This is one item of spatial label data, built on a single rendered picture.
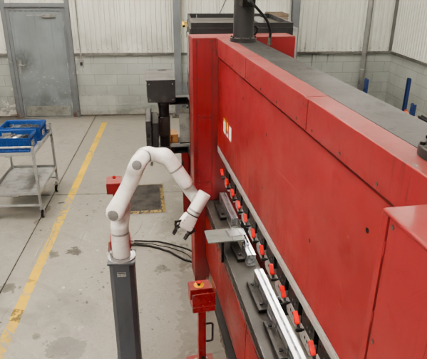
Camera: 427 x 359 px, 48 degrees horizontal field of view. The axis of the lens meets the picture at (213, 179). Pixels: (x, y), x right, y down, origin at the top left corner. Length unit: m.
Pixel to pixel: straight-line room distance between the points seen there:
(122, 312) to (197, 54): 2.04
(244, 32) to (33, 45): 7.19
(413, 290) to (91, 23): 9.45
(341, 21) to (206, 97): 6.82
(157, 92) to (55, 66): 6.37
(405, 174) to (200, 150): 2.92
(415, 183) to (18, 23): 9.54
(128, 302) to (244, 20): 2.16
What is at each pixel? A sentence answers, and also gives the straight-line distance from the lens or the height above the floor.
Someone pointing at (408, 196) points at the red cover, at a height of 2.22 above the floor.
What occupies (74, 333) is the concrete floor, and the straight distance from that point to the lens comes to 4.34.
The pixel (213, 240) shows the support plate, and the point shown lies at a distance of 3.46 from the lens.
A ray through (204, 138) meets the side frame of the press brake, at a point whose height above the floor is 1.47.
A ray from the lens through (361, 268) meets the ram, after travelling 1.70.
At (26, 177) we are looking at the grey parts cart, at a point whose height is 0.33.
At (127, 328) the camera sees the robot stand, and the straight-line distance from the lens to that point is 3.58.
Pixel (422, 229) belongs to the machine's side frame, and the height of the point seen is 2.30.
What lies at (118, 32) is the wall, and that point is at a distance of 10.05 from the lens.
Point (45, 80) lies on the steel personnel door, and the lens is 10.44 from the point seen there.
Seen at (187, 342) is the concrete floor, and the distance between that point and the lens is 4.11.
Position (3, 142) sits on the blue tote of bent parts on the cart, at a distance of 6.04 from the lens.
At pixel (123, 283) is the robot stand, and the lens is 3.35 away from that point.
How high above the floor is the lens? 2.76
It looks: 23 degrees down
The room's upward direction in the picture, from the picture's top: straight up
